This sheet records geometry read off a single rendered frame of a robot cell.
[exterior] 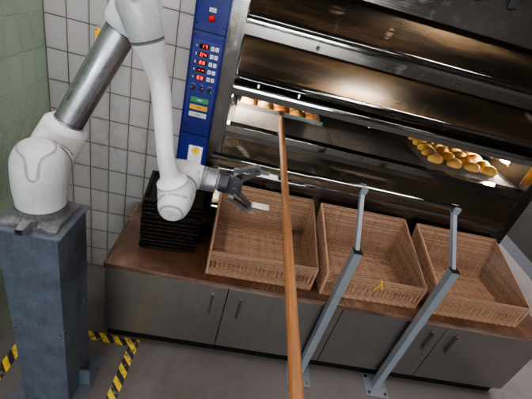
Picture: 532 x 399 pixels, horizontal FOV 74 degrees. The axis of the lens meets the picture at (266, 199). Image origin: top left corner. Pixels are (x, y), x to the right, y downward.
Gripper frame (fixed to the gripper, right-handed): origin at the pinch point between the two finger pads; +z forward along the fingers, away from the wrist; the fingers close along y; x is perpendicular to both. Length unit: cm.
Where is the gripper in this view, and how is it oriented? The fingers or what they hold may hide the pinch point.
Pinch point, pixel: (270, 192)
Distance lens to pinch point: 136.2
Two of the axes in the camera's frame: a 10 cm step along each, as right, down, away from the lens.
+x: -0.2, 5.2, -8.6
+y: -2.4, 8.3, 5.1
